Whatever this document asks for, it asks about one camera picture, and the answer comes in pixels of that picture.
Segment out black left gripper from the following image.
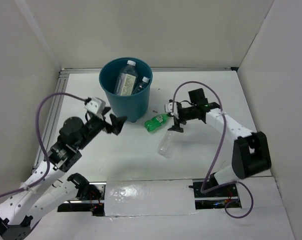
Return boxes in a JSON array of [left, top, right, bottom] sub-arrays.
[[78, 106, 128, 150]]

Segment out green plastic bottle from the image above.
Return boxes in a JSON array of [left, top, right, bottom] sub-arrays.
[[144, 113, 171, 133]]

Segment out large clear bottle front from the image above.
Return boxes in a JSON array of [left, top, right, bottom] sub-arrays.
[[114, 60, 138, 96]]

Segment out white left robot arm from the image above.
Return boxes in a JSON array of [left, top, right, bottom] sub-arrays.
[[0, 114, 127, 240]]

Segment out teal plastic bin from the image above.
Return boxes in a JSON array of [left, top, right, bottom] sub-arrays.
[[99, 57, 153, 122]]

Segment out white front cover panel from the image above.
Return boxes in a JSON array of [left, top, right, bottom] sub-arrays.
[[104, 179, 196, 217]]

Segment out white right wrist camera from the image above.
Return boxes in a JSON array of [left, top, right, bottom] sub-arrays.
[[164, 99, 178, 118]]

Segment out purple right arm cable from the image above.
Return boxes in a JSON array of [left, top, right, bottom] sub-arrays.
[[172, 81, 254, 219]]

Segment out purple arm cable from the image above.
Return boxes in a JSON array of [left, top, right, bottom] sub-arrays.
[[0, 92, 91, 231], [172, 81, 254, 219]]

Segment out aluminium frame rail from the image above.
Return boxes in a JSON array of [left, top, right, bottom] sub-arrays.
[[32, 66, 239, 176]]

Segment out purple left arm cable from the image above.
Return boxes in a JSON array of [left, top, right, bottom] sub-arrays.
[[0, 92, 91, 231]]

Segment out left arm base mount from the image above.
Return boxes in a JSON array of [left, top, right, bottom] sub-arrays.
[[57, 173, 106, 217]]

